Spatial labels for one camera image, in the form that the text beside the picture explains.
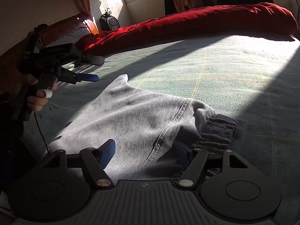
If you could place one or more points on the black backpack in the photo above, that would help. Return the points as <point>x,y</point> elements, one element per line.
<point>108,22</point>

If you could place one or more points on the grey plaid pillow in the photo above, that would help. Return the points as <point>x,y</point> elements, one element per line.
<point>71,38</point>

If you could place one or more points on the grey sweatpants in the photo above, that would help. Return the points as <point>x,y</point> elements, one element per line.
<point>144,126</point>

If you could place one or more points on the rack with orange clothes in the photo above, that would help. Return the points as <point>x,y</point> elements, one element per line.
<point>176,6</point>

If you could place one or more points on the green plaid bed blanket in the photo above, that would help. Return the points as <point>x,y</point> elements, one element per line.
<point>252,77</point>

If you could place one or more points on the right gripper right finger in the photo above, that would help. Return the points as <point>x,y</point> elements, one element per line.
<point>193,163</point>

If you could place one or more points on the person's left hand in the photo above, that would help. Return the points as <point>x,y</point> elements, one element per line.
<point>37,101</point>

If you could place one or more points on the red duvet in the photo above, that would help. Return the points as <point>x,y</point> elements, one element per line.
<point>262,17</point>

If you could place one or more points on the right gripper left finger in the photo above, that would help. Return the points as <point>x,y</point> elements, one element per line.
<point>94,161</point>

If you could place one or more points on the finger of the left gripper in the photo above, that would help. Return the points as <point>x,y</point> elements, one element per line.
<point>79,76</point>
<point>90,60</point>

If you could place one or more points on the brown wooden headboard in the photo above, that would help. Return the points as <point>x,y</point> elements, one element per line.
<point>47,34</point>

